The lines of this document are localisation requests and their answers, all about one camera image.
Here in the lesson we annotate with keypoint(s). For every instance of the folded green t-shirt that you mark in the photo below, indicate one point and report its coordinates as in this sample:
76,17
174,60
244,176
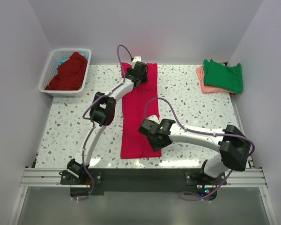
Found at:
224,77

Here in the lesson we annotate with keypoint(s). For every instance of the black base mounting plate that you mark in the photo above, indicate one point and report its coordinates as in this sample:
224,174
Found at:
100,181

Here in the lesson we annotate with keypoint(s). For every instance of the aluminium rail frame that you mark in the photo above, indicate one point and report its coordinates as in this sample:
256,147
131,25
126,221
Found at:
65,131

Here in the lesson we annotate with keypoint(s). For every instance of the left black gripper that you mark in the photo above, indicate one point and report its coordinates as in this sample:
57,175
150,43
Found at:
144,77

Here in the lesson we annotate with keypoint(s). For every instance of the white plastic laundry basket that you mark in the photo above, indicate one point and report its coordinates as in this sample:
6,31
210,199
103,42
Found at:
50,71

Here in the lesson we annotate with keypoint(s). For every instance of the pink red t-shirt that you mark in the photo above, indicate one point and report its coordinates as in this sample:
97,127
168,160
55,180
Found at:
134,144

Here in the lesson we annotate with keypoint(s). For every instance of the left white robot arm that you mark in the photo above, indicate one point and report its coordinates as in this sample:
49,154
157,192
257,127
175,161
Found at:
101,113

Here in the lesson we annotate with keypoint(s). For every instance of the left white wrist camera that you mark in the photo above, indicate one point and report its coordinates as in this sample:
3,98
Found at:
136,59

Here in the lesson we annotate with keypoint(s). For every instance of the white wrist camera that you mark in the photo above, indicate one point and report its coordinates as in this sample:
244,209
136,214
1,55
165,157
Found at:
153,118
136,59

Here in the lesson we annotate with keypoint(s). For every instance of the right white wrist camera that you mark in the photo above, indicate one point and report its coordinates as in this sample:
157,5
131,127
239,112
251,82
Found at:
153,118

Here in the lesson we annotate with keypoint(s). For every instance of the dark red t-shirt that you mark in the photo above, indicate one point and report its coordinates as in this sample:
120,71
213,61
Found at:
67,79

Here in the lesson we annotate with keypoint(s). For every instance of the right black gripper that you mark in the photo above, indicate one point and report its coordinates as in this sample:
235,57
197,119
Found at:
156,146

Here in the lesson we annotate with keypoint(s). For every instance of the light blue t-shirt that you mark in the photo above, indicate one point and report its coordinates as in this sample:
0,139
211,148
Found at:
74,61

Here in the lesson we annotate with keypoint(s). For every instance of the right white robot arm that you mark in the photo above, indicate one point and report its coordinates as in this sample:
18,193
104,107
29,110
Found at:
232,147

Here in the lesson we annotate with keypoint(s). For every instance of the folded peach t-shirt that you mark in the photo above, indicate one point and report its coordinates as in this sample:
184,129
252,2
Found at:
205,88

